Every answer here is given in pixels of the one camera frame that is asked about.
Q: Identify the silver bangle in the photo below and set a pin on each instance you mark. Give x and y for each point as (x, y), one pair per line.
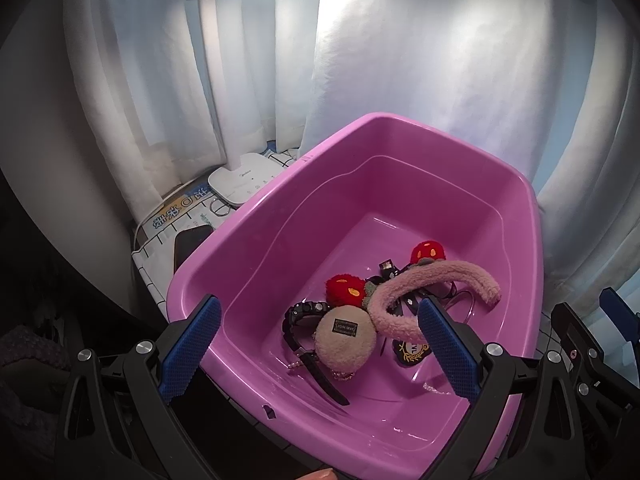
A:
(470, 310)

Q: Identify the black phone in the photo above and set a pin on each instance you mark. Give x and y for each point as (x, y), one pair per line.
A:
(190, 245)

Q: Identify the pink plastic basin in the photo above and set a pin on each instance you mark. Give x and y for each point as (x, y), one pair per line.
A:
(310, 220)

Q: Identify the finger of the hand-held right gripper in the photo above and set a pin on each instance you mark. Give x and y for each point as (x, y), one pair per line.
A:
(575, 330)
(617, 310)

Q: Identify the dark knitted cloth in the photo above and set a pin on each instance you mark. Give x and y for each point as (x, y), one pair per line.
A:
(25, 390)

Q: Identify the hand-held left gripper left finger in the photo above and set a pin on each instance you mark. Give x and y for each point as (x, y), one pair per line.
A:
(192, 345)

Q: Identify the pearl hair claw clip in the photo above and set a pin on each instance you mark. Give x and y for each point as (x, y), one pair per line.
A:
(436, 390)

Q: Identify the white curtain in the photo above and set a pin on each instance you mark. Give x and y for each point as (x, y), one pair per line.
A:
(425, 60)
(150, 85)

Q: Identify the packet with blue print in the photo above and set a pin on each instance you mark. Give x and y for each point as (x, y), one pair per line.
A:
(172, 210)

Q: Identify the black badge with gold laurel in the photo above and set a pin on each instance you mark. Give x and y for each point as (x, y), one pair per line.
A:
(412, 350)

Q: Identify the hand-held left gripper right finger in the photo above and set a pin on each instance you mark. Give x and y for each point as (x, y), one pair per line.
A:
(447, 345)

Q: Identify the black wrist watch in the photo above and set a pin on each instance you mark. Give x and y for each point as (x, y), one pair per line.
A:
(300, 320)

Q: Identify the checked white cloth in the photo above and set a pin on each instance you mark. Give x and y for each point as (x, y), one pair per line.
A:
(150, 267)

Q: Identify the pink headband with red flowers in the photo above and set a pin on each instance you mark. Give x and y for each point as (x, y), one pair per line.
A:
(430, 280)

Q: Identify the white desk lamp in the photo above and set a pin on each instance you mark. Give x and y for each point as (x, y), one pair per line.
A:
(245, 185)

